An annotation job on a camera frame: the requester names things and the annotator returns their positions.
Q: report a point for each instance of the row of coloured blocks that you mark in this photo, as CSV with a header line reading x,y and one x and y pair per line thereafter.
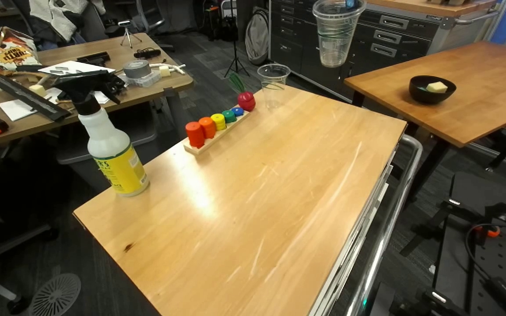
x,y
217,138

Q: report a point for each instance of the green toy cylinder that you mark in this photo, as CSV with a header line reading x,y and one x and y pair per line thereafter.
x,y
228,117

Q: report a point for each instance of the blue toy cylinder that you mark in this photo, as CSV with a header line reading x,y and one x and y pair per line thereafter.
x,y
237,111

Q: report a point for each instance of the yellow toy cylinder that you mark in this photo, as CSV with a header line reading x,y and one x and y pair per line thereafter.
x,y
217,122

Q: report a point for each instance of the orange toy cylinder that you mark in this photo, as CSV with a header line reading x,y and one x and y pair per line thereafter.
x,y
207,127

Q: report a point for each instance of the red toy piece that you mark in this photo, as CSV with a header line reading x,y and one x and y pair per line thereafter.
x,y
246,101

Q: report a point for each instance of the red-orange toy cylinder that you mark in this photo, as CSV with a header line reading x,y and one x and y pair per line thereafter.
x,y
195,134

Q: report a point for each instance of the white round fan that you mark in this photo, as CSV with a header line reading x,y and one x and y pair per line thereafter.
x,y
256,36

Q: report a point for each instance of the brown office desk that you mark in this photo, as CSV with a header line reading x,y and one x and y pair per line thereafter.
x,y
140,94

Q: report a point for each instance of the white spray bottle yellow label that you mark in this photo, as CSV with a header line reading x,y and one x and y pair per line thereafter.
x,y
114,159

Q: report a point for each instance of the grey tape roll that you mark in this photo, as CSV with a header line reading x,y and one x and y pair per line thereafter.
x,y
135,71

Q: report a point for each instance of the slim black remote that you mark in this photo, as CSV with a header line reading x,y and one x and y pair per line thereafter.
x,y
147,54

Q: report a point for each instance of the dark metal drawer cabinet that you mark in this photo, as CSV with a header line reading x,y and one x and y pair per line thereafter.
x,y
386,50

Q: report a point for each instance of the small metal tripod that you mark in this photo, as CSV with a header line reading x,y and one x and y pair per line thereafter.
x,y
128,36

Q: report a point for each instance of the black bowl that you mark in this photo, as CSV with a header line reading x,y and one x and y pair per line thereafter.
x,y
420,94

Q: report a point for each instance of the flat black pouch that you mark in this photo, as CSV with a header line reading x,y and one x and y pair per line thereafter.
x,y
93,59

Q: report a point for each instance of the pale yellow food piece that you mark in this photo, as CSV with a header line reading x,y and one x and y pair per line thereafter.
x,y
435,87

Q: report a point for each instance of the white paper sheet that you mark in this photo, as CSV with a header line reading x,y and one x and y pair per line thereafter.
x,y
73,68

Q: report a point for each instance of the long black bar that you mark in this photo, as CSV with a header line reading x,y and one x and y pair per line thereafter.
x,y
26,99

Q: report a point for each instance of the white jacket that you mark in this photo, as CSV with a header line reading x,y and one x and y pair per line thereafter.
x,y
59,15

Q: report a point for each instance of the black office chair base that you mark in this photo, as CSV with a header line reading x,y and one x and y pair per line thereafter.
x,y
52,296

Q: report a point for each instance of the small white card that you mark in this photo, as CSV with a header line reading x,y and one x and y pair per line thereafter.
x,y
15,110

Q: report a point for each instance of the light wooden table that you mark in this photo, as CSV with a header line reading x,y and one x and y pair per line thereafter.
x,y
486,89

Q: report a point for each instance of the orange clamp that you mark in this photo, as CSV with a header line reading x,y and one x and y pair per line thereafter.
x,y
488,233

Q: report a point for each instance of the snack chip bag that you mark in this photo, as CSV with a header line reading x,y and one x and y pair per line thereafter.
x,y
10,54

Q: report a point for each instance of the black perforated board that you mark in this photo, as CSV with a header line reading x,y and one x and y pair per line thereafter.
x,y
499,275

